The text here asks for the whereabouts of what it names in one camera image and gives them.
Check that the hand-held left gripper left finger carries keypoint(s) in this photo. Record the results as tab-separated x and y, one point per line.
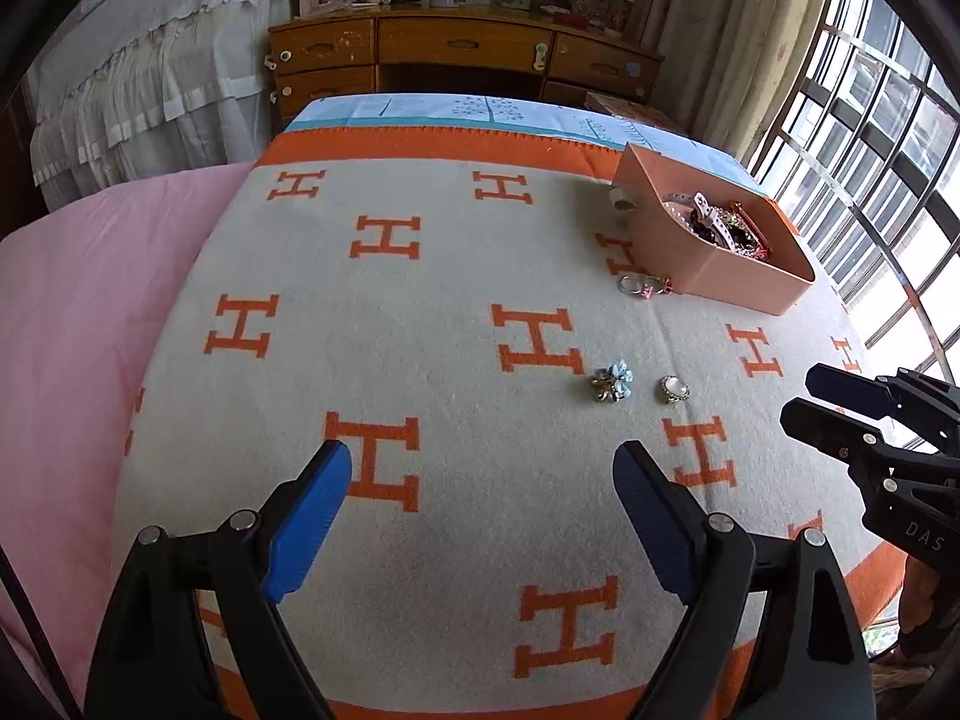
315	517

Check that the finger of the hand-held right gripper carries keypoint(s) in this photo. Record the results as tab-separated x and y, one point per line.
847	388
825	426

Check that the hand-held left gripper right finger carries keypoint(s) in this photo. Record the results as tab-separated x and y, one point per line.
652	517

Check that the blue flower brooch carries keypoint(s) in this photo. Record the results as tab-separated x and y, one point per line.
611	382

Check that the pink plastic storage box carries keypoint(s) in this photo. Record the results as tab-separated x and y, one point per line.
720	277

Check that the person's right hand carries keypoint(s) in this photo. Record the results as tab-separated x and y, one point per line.
926	604

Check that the small red charm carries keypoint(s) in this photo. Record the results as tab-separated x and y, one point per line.
663	287

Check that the window grille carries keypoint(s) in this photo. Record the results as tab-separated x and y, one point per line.
870	165

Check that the orange patterned blanket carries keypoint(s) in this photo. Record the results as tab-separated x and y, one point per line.
450	277

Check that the small white roll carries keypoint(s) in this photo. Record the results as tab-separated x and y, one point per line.
622	199

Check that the pink bed sheet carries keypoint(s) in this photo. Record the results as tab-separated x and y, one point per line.
90	315

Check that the stack of magazines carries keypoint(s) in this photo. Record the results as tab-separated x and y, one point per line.
630	112

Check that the beige curtain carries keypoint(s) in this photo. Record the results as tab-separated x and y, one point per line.
735	37

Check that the blue printed sheet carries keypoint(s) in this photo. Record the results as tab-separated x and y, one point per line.
405	109

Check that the glass jar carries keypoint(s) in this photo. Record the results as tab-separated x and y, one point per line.
617	15

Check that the white lace cover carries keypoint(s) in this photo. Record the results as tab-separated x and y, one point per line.
150	52

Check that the wooden desk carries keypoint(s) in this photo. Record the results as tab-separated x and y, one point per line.
457	41

